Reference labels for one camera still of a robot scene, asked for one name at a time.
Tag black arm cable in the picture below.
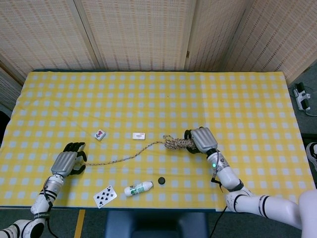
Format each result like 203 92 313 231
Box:
42 184 60 238
209 151 228 238

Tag eight of spades card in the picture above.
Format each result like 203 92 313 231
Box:
93 185 117 209

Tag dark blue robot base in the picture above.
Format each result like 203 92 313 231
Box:
105 210 209 238

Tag white black sneaker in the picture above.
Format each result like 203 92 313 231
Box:
306 142 317 172

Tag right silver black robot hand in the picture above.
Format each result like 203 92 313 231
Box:
183 126 218 155

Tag white mahjong tile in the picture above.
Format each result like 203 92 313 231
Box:
94 129 106 142

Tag white bottle green label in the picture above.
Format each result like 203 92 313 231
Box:
124 180 154 198

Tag white power strip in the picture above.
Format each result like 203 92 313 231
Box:
293 83 312 112

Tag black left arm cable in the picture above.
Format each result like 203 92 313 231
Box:
42 184 60 238

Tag yellow white checked tablecloth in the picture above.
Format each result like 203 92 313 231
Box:
0 71 317 213

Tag yellow floor tape strip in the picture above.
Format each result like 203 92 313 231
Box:
73 209 86 238

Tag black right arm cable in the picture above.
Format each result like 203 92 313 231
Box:
209 151 228 238

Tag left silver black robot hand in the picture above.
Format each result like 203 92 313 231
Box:
51 142 88 178

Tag braided rope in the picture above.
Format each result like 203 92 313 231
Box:
84 134 195 166

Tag white power strip cable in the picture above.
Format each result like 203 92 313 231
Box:
303 85 317 117

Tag woven bamboo folding screen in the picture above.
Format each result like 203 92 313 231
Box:
0 0 317 110

